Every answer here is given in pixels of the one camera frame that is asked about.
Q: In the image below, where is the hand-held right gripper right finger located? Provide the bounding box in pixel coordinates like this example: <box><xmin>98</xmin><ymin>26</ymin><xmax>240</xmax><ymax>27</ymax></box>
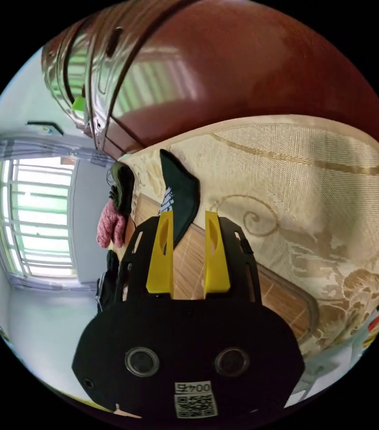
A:
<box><xmin>204</xmin><ymin>211</ymin><xmax>231</xmax><ymax>293</ymax></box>

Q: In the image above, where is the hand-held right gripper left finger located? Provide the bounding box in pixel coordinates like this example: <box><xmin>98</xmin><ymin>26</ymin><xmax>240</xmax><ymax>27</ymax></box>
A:
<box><xmin>146</xmin><ymin>211</ymin><xmax>175</xmax><ymax>294</ymax></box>

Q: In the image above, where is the dark green long sleeve shirt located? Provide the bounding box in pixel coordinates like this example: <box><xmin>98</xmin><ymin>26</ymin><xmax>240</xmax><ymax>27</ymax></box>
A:
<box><xmin>159</xmin><ymin>149</ymin><xmax>201</xmax><ymax>250</ymax></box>

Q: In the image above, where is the person's right hand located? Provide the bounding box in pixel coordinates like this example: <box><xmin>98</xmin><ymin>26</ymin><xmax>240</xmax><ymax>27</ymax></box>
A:
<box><xmin>114</xmin><ymin>404</ymin><xmax>142</xmax><ymax>419</ymax></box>

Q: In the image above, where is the pile of clothes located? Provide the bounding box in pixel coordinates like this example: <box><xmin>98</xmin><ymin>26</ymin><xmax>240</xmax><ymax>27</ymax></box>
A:
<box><xmin>94</xmin><ymin>160</ymin><xmax>137</xmax><ymax>314</ymax></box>

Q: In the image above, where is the bed with beige patterned quilt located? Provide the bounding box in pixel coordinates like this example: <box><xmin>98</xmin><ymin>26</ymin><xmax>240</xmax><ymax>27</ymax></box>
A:
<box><xmin>118</xmin><ymin>114</ymin><xmax>379</xmax><ymax>361</ymax></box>

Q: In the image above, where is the window with white bars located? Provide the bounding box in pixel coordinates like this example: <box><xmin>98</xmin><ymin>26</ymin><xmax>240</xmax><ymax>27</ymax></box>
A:
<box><xmin>0</xmin><ymin>157</ymin><xmax>80</xmax><ymax>280</ymax></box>

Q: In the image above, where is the glossy red-brown cupboard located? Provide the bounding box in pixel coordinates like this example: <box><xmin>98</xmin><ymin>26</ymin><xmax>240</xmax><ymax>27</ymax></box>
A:
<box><xmin>41</xmin><ymin>0</ymin><xmax>207</xmax><ymax>152</ymax></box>

